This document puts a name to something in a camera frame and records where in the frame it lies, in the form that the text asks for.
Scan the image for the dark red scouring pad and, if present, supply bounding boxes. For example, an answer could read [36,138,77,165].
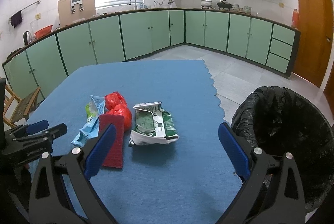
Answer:
[98,113,126,169]

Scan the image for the light blue snack wrapper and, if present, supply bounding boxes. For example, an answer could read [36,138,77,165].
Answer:
[71,95,105,147]

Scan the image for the red plastic bag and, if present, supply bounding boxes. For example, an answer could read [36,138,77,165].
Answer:
[104,91,132,132]

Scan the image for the green white crushed carton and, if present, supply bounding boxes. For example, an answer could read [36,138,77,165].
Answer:
[129,101,179,147]

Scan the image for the black lined trash bin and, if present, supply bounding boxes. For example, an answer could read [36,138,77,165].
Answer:
[232,86,333,213]

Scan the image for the green lower kitchen cabinets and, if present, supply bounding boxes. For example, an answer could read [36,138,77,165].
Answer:
[2,9,301,98]

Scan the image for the wooden chair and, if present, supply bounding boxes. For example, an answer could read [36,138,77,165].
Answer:
[3,84,40,128]

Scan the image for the blue table cloth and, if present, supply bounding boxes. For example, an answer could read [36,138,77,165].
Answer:
[29,60,241,223]

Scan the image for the steel electric kettle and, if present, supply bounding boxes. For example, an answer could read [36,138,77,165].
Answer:
[23,30,33,45]

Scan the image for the red plastic basin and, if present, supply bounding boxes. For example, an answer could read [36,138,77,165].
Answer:
[34,25,52,39]

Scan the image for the dark hanging towel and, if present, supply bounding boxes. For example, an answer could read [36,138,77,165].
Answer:
[10,10,23,28]

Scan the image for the cardboard water purifier box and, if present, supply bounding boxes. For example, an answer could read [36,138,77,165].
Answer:
[58,0,96,27]

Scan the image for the red thermos bottle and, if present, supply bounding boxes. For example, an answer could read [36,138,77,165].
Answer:
[292,8,299,29]

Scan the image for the black wok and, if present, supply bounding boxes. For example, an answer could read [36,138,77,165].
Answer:
[217,0,233,10]

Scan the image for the white cooking pot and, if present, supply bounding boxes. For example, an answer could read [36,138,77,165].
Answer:
[200,0,213,9]

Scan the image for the brown wooden door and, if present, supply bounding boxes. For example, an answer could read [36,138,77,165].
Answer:
[293,0,333,87]

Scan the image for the wall towel rail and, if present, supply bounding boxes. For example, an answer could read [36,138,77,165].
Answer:
[20,0,41,12]

